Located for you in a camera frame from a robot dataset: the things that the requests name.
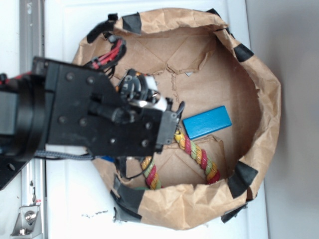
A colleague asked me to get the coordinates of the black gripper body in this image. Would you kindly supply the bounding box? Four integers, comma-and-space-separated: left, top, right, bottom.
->
31, 57, 185, 157

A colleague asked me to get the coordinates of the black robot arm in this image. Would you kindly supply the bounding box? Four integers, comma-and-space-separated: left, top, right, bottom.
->
0, 57, 184, 161

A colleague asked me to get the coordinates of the blue wooden block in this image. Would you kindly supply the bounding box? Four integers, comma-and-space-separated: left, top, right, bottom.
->
182, 106, 232, 139

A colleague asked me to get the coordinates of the brown paper bag bin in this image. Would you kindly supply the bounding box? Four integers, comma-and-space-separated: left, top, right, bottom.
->
71, 7, 282, 231

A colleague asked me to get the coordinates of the grey braided cable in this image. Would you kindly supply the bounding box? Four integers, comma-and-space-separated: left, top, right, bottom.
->
33, 150, 97, 161

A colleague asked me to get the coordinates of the red and black cable bundle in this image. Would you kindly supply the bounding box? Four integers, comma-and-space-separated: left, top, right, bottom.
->
83, 13, 127, 80

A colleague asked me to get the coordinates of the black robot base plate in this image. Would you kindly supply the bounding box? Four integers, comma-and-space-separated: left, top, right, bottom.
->
0, 155, 30, 190

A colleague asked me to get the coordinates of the aluminium rail frame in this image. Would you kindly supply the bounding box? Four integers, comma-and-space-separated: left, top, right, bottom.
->
18, 0, 47, 239

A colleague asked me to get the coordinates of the silver corner bracket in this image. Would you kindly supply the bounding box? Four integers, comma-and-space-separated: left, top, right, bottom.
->
10, 206, 42, 239

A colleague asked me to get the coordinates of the multicolour twisted rope toy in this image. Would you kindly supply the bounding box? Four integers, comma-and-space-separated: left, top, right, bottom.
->
141, 129, 221, 190

